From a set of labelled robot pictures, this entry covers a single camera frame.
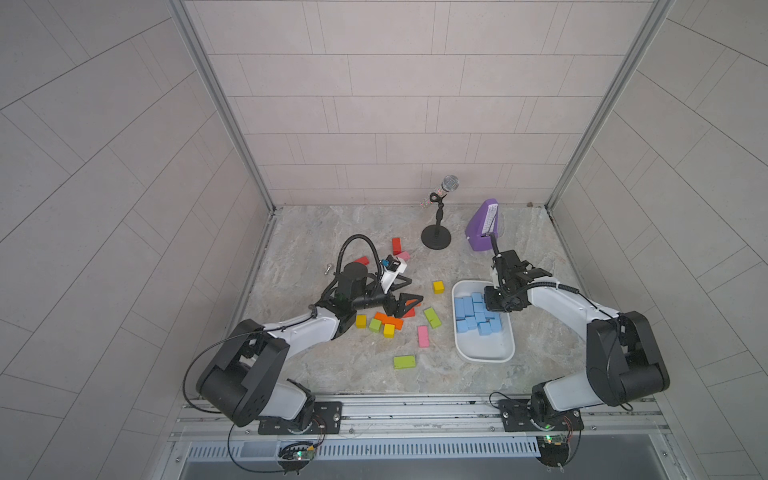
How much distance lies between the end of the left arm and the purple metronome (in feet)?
1.28

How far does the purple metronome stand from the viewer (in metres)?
0.96

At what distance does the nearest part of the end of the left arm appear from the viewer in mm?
643
